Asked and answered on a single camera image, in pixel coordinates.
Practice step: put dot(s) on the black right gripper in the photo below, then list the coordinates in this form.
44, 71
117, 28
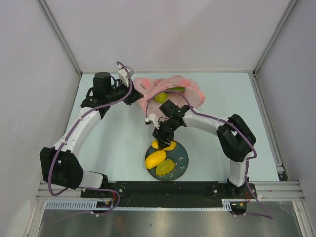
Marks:
161, 136

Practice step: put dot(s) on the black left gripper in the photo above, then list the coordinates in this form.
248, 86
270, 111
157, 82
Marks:
134, 96

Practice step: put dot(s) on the yellow fake banana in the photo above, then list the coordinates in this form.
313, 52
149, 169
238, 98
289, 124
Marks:
171, 147

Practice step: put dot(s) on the yellow fake starfruit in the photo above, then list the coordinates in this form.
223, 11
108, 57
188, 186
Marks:
165, 167

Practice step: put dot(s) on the pink plastic bag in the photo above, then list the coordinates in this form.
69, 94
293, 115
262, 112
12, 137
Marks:
151, 87

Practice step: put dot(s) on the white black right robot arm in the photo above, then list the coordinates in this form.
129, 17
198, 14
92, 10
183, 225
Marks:
235, 137

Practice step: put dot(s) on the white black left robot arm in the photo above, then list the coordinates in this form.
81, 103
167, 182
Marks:
59, 163

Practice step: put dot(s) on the green fake guava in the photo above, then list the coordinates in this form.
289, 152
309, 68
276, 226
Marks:
161, 97

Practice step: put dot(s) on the green yellow fake mango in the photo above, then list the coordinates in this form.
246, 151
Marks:
178, 89

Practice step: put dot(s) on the blue ceramic plate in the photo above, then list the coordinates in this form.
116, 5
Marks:
179, 156

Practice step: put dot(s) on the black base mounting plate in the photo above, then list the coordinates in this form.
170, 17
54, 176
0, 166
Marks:
173, 194

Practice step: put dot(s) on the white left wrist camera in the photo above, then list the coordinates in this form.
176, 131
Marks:
123, 75

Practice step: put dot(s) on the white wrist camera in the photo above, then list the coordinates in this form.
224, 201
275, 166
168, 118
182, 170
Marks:
123, 75
152, 119

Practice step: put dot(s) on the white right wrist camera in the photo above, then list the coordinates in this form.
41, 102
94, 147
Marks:
152, 119

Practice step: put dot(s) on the white slotted cable duct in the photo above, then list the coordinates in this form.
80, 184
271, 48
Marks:
71, 205

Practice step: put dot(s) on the aluminium frame rail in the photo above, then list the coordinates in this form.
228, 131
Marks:
49, 16

